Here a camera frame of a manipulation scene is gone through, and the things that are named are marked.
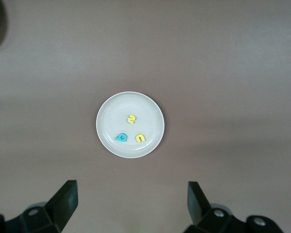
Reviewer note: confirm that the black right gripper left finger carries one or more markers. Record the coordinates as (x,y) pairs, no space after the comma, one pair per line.
(51,216)

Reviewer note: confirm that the beige round plate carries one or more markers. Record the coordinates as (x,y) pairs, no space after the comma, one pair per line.
(148,109)

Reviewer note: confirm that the teal foam letter p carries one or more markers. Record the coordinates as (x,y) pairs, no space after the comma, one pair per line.
(118,138)

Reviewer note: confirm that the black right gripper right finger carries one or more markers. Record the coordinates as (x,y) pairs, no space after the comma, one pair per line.
(208,221)

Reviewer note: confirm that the yellow foam letter u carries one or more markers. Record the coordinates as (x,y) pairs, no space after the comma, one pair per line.
(137,138)

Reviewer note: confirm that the yellow foam letter s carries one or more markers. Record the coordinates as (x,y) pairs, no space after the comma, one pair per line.
(131,119)

